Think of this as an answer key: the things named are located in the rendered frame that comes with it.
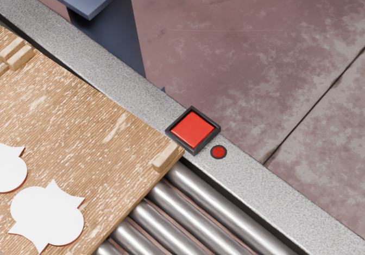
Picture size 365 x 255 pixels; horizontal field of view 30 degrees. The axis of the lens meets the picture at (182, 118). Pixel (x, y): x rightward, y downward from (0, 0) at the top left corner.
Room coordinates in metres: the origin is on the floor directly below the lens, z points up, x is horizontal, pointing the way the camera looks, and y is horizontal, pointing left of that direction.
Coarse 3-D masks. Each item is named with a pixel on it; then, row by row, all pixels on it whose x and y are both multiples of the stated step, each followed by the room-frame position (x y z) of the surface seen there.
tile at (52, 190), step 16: (32, 192) 0.60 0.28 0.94; (48, 192) 0.60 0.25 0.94; (64, 192) 0.59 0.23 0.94; (16, 208) 0.57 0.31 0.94; (32, 208) 0.57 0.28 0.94; (48, 208) 0.57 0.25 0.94; (64, 208) 0.56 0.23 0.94; (16, 224) 0.54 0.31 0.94; (32, 224) 0.54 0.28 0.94; (48, 224) 0.54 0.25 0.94; (64, 224) 0.53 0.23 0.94; (80, 224) 0.53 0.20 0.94; (32, 240) 0.51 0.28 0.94; (48, 240) 0.50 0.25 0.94; (64, 240) 0.50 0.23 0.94
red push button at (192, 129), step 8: (192, 112) 0.74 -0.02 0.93; (184, 120) 0.72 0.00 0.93; (192, 120) 0.72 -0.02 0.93; (200, 120) 0.72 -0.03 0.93; (176, 128) 0.71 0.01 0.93; (184, 128) 0.71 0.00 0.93; (192, 128) 0.71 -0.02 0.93; (200, 128) 0.70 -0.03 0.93; (208, 128) 0.70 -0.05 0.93; (184, 136) 0.69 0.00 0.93; (192, 136) 0.69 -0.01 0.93; (200, 136) 0.68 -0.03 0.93; (192, 144) 0.67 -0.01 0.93
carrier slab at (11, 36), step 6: (0, 30) 1.01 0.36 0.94; (6, 30) 1.01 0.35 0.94; (0, 36) 0.99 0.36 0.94; (6, 36) 0.99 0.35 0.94; (12, 36) 0.99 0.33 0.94; (18, 36) 0.99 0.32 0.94; (0, 42) 0.98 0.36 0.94; (6, 42) 0.97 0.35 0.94; (24, 42) 0.97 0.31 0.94; (0, 48) 0.96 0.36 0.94; (0, 60) 0.93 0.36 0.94; (0, 66) 0.91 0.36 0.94; (6, 66) 0.91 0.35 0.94; (0, 72) 0.90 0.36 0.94
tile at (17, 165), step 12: (0, 144) 0.71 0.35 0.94; (0, 156) 0.69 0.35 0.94; (12, 156) 0.68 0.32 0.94; (0, 168) 0.66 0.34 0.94; (12, 168) 0.66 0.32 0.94; (24, 168) 0.65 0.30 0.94; (0, 180) 0.64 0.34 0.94; (12, 180) 0.63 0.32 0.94; (24, 180) 0.63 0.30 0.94; (0, 192) 0.61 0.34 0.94
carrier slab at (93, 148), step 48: (0, 96) 0.83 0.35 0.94; (48, 96) 0.82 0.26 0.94; (96, 96) 0.80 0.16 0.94; (48, 144) 0.71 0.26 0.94; (96, 144) 0.69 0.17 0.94; (144, 144) 0.68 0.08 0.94; (96, 192) 0.59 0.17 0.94; (144, 192) 0.58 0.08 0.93; (0, 240) 0.52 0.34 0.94; (96, 240) 0.50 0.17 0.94
